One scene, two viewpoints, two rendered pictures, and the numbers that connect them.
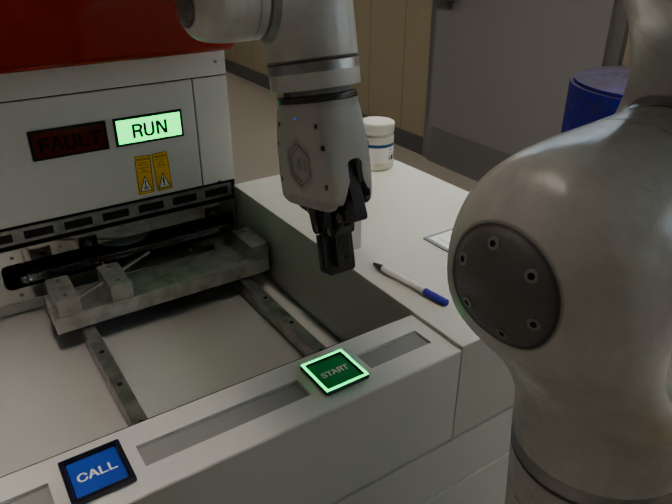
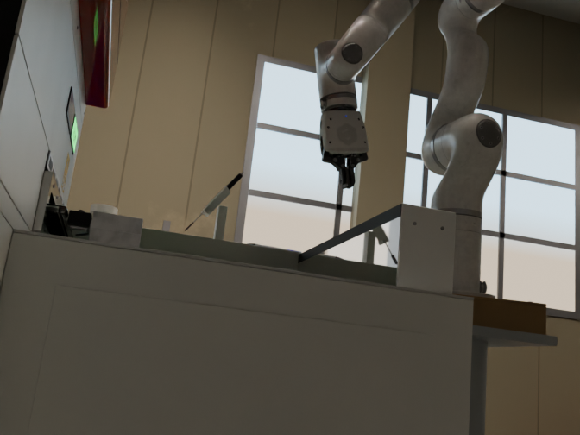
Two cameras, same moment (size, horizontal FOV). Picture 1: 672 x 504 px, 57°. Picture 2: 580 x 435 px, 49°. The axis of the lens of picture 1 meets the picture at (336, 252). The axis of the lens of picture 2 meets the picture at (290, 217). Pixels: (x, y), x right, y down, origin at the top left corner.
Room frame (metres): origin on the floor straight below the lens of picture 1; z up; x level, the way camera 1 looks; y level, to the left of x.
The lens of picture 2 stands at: (0.22, 1.31, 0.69)
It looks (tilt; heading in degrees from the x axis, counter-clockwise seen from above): 14 degrees up; 289
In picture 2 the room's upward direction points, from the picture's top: 6 degrees clockwise
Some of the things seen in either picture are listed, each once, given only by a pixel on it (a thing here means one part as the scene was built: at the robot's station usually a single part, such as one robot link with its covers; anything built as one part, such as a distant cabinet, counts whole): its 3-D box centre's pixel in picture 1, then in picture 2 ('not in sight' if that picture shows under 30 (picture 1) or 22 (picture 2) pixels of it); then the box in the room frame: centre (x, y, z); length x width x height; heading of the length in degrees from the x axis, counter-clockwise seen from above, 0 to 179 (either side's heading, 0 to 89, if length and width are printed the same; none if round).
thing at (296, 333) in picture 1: (278, 317); not in sight; (0.86, 0.09, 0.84); 0.50 x 0.02 x 0.03; 34
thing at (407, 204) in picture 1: (405, 257); (192, 277); (0.96, -0.12, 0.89); 0.62 x 0.35 x 0.14; 34
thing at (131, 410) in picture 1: (112, 375); not in sight; (0.71, 0.32, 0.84); 0.50 x 0.02 x 0.03; 34
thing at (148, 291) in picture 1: (163, 283); (112, 255); (0.92, 0.29, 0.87); 0.36 x 0.08 x 0.03; 124
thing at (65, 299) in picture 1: (63, 295); (116, 224); (0.83, 0.42, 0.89); 0.08 x 0.03 x 0.03; 34
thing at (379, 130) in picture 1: (376, 143); (101, 223); (1.22, -0.08, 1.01); 0.07 x 0.07 x 0.10
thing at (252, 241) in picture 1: (249, 243); not in sight; (1.01, 0.16, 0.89); 0.08 x 0.03 x 0.03; 34
